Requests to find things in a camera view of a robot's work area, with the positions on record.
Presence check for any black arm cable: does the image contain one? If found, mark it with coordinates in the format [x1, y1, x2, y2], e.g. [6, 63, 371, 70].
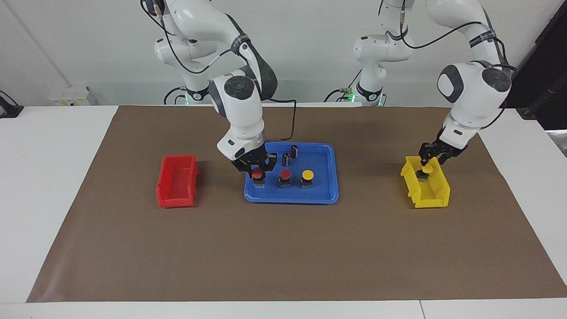
[379, 0, 519, 74]
[141, 0, 297, 142]

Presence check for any red plastic bin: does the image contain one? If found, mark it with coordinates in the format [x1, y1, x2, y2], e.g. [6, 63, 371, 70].
[156, 154, 200, 209]

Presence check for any brown table mat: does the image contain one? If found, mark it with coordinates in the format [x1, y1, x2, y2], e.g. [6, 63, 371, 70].
[27, 105, 567, 303]

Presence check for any black equipment stand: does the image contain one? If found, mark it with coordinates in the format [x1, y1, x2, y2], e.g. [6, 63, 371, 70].
[505, 0, 567, 130]

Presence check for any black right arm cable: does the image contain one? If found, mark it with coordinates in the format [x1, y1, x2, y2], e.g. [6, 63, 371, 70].
[141, 0, 297, 142]

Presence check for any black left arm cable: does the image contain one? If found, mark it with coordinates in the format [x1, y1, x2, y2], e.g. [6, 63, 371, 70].
[379, 0, 519, 74]

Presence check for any blue plastic tray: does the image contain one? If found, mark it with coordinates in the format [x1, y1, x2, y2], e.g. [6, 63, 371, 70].
[244, 141, 340, 205]

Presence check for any grey metal object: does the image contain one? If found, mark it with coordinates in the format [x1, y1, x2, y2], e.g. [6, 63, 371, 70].
[546, 130, 567, 158]

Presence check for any black right base cable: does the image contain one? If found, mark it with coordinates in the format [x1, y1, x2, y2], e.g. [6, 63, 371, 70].
[164, 86, 186, 105]

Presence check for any yellow plastic bin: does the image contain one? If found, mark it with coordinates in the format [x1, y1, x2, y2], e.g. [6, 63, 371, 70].
[400, 155, 451, 209]

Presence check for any white power strip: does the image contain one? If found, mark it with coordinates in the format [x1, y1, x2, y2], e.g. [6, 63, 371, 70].
[49, 86, 92, 107]

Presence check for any black base cable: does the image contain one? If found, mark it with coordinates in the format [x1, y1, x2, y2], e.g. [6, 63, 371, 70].
[164, 86, 186, 105]
[323, 69, 363, 103]

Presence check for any black left base cable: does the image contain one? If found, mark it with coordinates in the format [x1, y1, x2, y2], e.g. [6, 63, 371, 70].
[323, 69, 363, 103]

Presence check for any black clamp mount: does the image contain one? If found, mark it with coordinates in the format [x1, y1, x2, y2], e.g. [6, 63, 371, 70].
[0, 90, 24, 119]

